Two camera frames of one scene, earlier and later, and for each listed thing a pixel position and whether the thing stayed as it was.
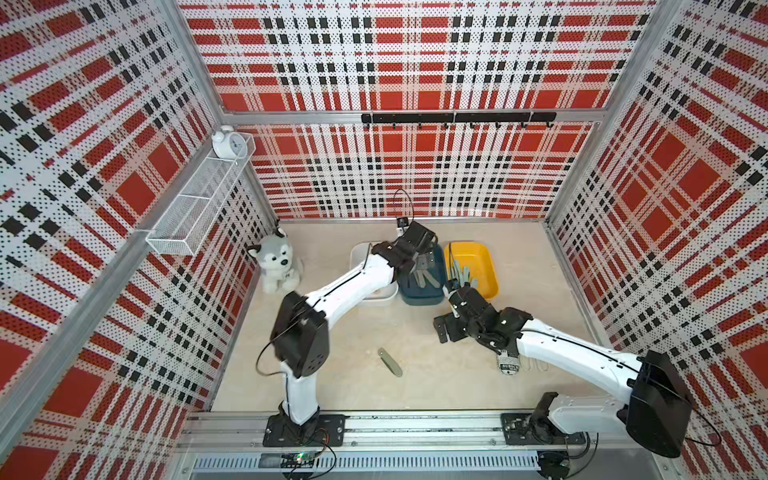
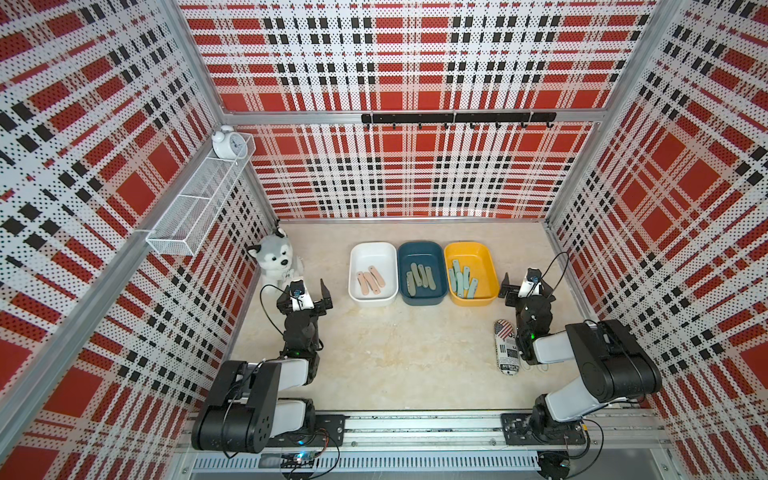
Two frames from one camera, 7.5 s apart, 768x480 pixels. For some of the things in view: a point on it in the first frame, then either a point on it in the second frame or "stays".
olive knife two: x=390 y=363 to x=430 y=278
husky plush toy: x=280 y=270 stays
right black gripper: x=450 y=321 to x=514 y=292
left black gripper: x=425 y=260 to x=320 y=305
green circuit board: x=297 y=460 stays
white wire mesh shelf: x=182 y=225 stays
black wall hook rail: x=471 y=118 stays
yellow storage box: x=471 y=263 stays
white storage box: x=359 y=252 stays
